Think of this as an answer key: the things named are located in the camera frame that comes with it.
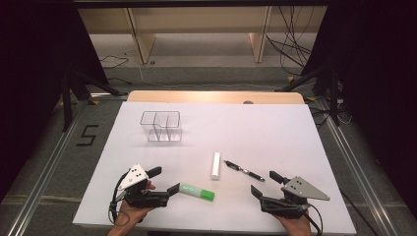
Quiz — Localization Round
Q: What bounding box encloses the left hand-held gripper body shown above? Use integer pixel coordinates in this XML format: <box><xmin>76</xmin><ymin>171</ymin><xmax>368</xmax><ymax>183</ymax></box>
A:
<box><xmin>117</xmin><ymin>163</ymin><xmax>171</xmax><ymax>209</ymax></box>

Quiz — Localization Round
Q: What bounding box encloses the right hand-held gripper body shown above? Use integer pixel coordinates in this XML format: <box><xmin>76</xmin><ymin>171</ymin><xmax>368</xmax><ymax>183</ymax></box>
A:
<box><xmin>259</xmin><ymin>176</ymin><xmax>330</xmax><ymax>220</ymax></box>

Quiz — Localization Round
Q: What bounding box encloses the green glue stick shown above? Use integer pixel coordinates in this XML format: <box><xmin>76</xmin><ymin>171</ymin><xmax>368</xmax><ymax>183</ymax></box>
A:
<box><xmin>178</xmin><ymin>183</ymin><xmax>216</xmax><ymax>203</ymax></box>

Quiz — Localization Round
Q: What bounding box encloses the black pen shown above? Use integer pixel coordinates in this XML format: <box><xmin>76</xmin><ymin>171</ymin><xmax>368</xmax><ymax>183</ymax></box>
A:
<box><xmin>223</xmin><ymin>159</ymin><xmax>267</xmax><ymax>183</ymax></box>

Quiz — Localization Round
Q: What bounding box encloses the clear plastic organizer box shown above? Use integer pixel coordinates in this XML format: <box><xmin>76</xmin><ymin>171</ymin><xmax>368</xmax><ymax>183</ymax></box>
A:
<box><xmin>140</xmin><ymin>110</ymin><xmax>183</xmax><ymax>143</ymax></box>

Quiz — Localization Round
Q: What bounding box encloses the white cylindrical stick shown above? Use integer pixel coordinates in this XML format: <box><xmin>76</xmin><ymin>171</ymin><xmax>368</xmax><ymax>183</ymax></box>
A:
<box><xmin>210</xmin><ymin>151</ymin><xmax>222</xmax><ymax>181</ymax></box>

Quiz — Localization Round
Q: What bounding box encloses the person's left hand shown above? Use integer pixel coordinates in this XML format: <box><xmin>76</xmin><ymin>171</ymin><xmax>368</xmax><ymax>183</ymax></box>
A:
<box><xmin>111</xmin><ymin>180</ymin><xmax>157</xmax><ymax>230</ymax></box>

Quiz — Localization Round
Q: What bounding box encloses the person's right hand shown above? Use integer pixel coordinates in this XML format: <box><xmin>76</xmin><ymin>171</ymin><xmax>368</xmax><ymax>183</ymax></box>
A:
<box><xmin>274</xmin><ymin>209</ymin><xmax>313</xmax><ymax>236</ymax></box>

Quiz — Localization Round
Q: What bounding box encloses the white board sheet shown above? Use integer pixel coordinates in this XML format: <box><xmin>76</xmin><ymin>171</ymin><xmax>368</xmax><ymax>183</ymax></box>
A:
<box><xmin>72</xmin><ymin>100</ymin><xmax>358</xmax><ymax>235</ymax></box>

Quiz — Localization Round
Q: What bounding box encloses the black metal stand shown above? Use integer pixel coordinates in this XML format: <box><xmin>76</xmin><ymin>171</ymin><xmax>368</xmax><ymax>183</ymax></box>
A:
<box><xmin>274</xmin><ymin>65</ymin><xmax>342</xmax><ymax>128</ymax></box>
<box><xmin>59</xmin><ymin>70</ymin><xmax>124</xmax><ymax>133</ymax></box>

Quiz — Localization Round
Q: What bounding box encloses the black curtain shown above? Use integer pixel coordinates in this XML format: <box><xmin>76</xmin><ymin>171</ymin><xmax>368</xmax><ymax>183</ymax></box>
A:
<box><xmin>0</xmin><ymin>0</ymin><xmax>110</xmax><ymax>202</ymax></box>
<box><xmin>300</xmin><ymin>0</ymin><xmax>417</xmax><ymax>219</ymax></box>

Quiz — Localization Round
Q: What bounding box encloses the left hand-held gripper cable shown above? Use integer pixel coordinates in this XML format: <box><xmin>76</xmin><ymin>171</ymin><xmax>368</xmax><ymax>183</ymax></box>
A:
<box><xmin>107</xmin><ymin>171</ymin><xmax>132</xmax><ymax>228</ymax></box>

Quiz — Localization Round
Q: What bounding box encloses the hand-held gripper cable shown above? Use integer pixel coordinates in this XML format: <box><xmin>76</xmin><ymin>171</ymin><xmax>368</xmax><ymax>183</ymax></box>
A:
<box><xmin>303</xmin><ymin>203</ymin><xmax>325</xmax><ymax>236</ymax></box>
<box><xmin>107</xmin><ymin>171</ymin><xmax>132</xmax><ymax>228</ymax></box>

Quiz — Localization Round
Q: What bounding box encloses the right hand-held gripper cable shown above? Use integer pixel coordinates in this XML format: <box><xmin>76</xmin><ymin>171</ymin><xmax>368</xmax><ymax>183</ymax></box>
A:
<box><xmin>303</xmin><ymin>203</ymin><xmax>325</xmax><ymax>236</ymax></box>

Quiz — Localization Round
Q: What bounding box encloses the aluminium floor rail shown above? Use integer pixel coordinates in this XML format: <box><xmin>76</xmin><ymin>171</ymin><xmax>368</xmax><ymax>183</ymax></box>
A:
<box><xmin>6</xmin><ymin>97</ymin><xmax>90</xmax><ymax>236</ymax></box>
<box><xmin>315</xmin><ymin>97</ymin><xmax>399</xmax><ymax>236</ymax></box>

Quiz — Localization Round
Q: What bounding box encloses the thin black floor cable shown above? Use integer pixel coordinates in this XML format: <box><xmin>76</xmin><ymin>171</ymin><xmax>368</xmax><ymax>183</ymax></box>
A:
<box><xmin>99</xmin><ymin>54</ymin><xmax>130</xmax><ymax>70</ymax></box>

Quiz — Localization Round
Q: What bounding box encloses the black cable bundle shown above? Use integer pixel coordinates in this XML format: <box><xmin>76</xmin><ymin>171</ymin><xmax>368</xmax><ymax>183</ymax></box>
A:
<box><xmin>266</xmin><ymin>6</ymin><xmax>317</xmax><ymax>77</ymax></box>

